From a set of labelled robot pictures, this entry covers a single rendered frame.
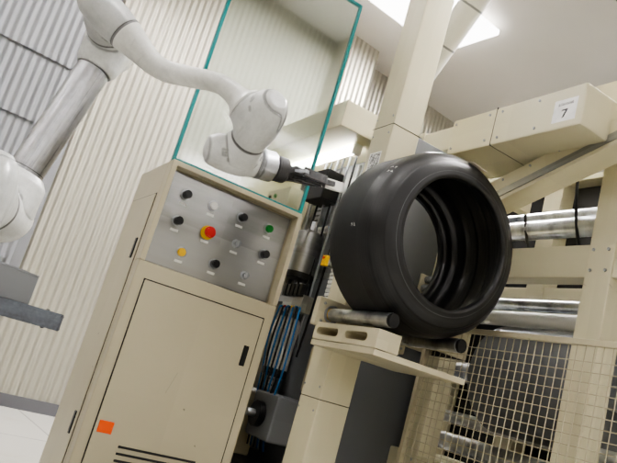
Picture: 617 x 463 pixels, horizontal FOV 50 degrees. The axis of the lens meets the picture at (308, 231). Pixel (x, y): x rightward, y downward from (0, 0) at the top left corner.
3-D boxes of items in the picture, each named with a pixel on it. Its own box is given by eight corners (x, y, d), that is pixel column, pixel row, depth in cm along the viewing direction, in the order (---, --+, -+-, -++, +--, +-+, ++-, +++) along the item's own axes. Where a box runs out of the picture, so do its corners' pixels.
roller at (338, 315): (339, 314, 225) (330, 324, 224) (330, 305, 224) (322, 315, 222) (402, 320, 195) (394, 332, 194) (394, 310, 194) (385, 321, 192)
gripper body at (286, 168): (282, 152, 186) (310, 161, 190) (269, 157, 193) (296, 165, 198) (278, 178, 185) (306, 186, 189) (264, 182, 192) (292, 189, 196)
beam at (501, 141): (444, 154, 255) (453, 119, 259) (489, 180, 267) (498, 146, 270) (578, 123, 203) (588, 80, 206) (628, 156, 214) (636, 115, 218)
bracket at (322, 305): (308, 323, 222) (317, 295, 224) (398, 354, 240) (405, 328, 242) (314, 323, 219) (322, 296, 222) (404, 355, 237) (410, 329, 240)
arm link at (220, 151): (248, 187, 187) (270, 160, 178) (196, 174, 179) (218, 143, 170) (246, 158, 193) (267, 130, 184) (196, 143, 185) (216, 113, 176)
